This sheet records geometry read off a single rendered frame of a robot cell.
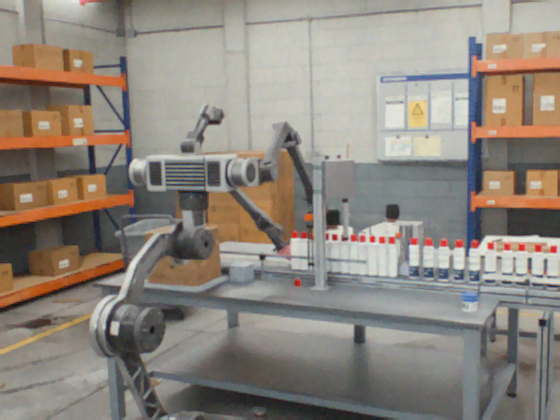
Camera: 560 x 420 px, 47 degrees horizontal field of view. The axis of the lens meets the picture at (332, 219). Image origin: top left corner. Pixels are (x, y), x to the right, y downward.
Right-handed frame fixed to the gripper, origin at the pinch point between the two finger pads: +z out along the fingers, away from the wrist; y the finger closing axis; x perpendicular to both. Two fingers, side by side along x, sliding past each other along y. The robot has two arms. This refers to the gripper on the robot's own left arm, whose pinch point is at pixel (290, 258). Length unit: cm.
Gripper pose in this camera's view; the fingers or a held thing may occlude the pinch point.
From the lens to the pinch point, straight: 347.8
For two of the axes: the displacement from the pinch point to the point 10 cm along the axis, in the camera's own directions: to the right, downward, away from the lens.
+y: 4.0, -1.6, 9.0
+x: -7.1, 5.7, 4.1
